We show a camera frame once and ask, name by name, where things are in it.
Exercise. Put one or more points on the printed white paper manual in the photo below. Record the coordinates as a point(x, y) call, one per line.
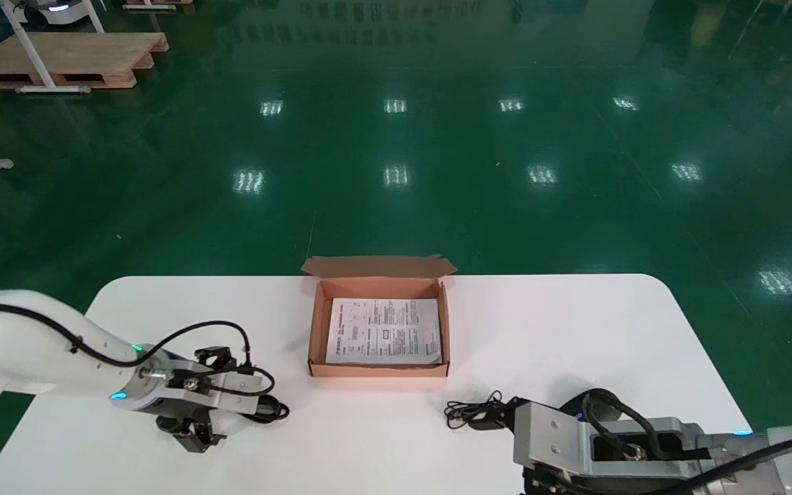
point(382, 330)

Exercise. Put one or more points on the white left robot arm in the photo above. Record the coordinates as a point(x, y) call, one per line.
point(25, 344)

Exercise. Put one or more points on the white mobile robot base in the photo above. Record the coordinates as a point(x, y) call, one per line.
point(59, 10)

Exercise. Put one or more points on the large wooden pallet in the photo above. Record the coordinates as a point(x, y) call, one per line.
point(93, 55)

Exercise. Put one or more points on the grey left wrist camera bracket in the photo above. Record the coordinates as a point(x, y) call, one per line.
point(231, 395)

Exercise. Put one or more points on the open brown cardboard box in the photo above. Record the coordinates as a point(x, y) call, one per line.
point(379, 267)

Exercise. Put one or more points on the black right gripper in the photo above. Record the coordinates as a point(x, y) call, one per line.
point(547, 485)

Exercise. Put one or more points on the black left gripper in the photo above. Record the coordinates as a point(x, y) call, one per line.
point(170, 412)

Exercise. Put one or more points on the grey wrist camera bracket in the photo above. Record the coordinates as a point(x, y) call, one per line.
point(554, 433)
point(231, 395)

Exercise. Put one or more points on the grey right wrist camera bracket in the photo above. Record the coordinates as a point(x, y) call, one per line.
point(554, 433)

